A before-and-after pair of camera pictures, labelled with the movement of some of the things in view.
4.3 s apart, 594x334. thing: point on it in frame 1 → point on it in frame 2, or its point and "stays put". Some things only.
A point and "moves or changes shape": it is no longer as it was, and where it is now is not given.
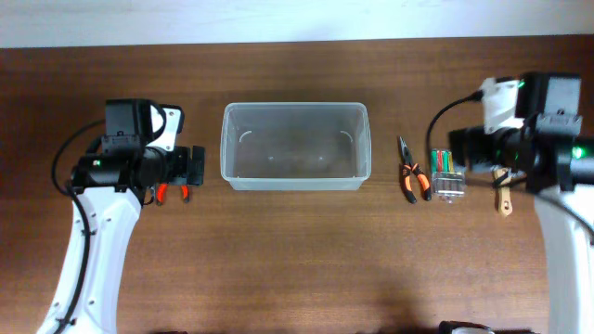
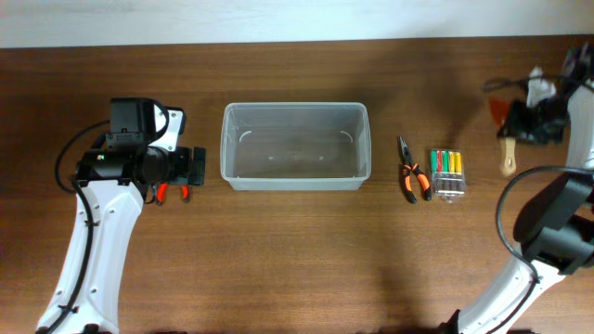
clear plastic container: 296,147 stays put
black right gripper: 478,139 → 513,126
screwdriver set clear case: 445,182 stays put
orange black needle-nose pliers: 409,167 stays put
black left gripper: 184,156 stays put
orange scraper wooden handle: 504,199 moves or changes shape
